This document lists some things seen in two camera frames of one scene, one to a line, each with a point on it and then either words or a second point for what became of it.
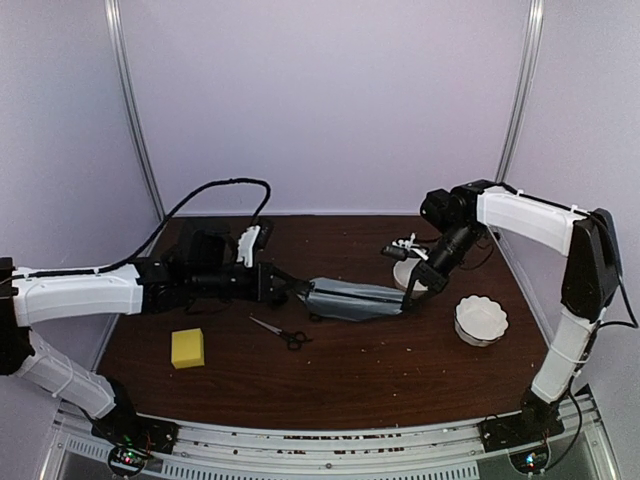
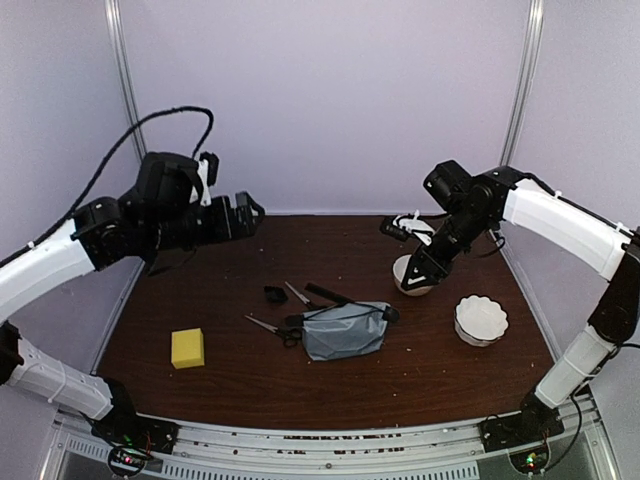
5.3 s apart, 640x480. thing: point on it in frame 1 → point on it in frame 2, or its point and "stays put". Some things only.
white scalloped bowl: x=480 y=320 stays put
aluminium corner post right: x=536 y=11 stays put
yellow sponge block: x=187 y=348 stays put
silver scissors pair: x=295 y=339 stays put
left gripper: x=260 y=291 → x=225 y=229
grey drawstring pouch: x=349 y=300 → x=347 y=330
